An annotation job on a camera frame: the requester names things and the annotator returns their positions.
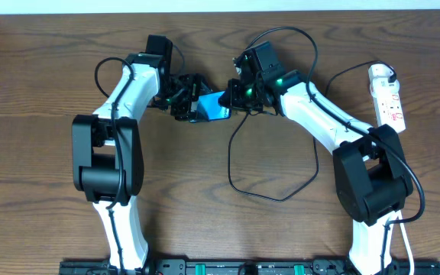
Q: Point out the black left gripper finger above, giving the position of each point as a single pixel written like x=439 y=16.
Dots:
x=193 y=116
x=205 y=88

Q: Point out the white charger plug adapter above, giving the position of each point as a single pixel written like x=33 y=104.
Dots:
x=380 y=70

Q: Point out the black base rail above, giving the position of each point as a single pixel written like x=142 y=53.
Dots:
x=190 y=267

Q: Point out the blue smartphone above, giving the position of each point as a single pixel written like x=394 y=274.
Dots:
x=210 y=110

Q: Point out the white power strip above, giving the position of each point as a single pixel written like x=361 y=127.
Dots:
x=387 y=104

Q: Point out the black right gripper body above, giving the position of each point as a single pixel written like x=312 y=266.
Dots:
x=234 y=96

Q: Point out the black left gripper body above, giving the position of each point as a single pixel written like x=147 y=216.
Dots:
x=186 y=105

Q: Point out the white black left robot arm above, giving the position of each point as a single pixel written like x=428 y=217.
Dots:
x=108 y=164

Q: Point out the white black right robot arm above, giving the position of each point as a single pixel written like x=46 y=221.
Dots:
x=372 y=177

